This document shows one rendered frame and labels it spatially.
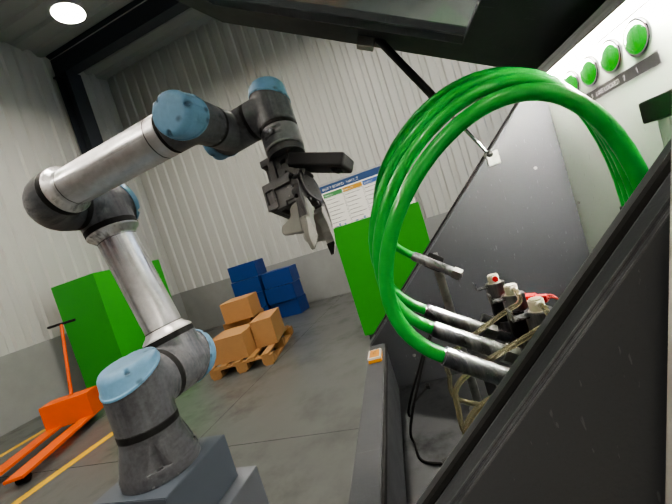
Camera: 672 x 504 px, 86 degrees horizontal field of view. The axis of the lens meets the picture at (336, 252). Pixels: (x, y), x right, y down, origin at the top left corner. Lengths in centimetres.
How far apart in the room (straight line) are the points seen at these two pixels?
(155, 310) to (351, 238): 307
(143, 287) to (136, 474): 37
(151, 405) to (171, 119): 52
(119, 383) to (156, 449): 14
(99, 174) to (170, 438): 51
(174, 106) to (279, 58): 756
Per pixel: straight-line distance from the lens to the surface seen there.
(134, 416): 82
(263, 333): 473
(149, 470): 84
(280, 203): 64
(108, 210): 96
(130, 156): 73
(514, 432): 26
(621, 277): 25
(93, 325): 654
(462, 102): 42
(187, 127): 64
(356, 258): 384
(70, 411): 538
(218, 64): 881
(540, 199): 94
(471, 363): 35
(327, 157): 63
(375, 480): 51
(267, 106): 73
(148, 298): 92
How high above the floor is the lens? 125
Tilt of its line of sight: 3 degrees down
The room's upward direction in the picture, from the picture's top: 17 degrees counter-clockwise
